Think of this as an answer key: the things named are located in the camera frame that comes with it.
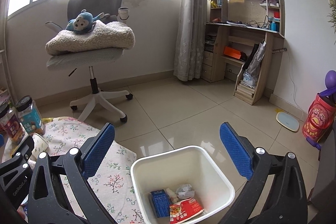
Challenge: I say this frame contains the bathroom scale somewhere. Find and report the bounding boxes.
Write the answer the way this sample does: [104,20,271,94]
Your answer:
[276,111,299,132]

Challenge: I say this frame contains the right grey curtain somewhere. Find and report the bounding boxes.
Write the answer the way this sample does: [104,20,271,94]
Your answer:
[174,0,208,81]

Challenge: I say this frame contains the wooden desk with shelves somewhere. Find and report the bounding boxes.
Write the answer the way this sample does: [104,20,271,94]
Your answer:
[201,0,285,105]

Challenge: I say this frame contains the white trash bin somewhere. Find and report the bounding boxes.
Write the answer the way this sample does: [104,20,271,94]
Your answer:
[130,145,235,223]

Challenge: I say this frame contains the blue monkey plush toy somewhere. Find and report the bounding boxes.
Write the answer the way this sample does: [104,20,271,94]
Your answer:
[66,9,110,35]

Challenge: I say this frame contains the orange box under desk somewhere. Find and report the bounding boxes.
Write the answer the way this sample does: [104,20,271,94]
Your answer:
[223,46,242,60]

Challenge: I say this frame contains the white tissue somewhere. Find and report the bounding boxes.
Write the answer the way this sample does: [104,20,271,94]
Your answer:
[166,188,179,204]

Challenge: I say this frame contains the purple label nut jar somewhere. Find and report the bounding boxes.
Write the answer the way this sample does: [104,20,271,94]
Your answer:
[0,102,25,145]

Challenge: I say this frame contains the white bookshelf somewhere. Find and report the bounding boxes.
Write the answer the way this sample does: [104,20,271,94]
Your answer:
[1,50,14,108]

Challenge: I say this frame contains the red toy drum bag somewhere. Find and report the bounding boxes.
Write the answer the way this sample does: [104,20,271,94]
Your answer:
[302,93,335,151]

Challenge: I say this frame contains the paper ball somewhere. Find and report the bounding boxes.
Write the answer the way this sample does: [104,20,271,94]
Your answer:
[175,184,195,200]

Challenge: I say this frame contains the beige fleece blanket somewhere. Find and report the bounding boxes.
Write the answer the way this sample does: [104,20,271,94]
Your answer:
[45,20,135,56]

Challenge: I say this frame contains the teal label nut jar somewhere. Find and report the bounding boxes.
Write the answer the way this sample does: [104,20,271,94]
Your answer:
[15,96,45,135]

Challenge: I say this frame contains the leaf pattern paper cup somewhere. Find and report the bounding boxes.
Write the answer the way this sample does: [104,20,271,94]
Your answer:
[31,133,49,158]

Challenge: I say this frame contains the small blue carton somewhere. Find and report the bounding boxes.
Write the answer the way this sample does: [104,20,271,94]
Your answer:
[150,189,170,218]

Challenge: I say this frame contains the green plant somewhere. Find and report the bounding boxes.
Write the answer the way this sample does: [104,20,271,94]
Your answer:
[328,0,336,34]

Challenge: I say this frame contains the floral tablecloth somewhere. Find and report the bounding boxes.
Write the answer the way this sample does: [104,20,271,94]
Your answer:
[2,116,146,224]

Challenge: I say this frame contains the purple balloon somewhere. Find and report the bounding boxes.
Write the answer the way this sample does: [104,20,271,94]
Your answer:
[319,70,336,97]

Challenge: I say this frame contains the red noodle packet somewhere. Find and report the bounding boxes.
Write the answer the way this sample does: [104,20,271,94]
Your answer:
[169,198,204,224]

